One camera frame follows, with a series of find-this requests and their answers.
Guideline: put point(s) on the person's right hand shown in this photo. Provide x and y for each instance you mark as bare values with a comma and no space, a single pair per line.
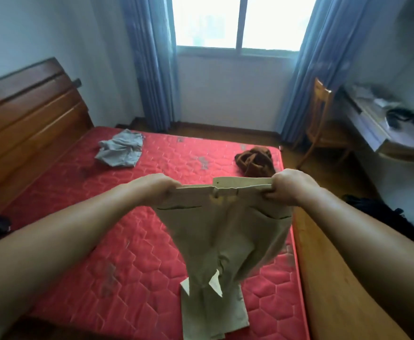
293,187

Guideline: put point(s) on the person's left hand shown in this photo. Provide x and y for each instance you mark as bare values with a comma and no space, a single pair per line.
153,189

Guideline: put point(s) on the brown sweater with blue trim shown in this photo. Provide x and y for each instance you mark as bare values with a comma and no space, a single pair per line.
254,161

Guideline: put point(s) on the grey trousers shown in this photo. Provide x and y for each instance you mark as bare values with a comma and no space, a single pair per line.
122,150

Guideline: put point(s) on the beige shirt clothes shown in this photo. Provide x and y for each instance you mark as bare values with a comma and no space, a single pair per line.
221,237

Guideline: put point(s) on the person's left forearm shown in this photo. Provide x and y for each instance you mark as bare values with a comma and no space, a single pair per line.
51,244

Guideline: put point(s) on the person's right forearm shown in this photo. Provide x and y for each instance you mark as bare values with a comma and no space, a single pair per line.
377,254

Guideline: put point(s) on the red quilted mattress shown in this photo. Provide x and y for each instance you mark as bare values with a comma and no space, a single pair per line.
139,244

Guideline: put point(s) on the wooden chair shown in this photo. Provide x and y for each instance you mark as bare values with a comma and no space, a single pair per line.
320,123

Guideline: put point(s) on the small wooden desk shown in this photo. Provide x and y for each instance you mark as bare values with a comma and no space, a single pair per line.
377,127

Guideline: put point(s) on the white papers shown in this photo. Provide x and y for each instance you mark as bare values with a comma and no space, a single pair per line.
373,95

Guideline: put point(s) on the blue curtain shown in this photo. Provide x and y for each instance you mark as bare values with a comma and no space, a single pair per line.
320,67
150,67

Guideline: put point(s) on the wooden headboard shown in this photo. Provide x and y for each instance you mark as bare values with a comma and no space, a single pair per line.
26,116

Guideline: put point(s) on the grey wall switch plate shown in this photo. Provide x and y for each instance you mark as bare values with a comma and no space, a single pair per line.
76,83

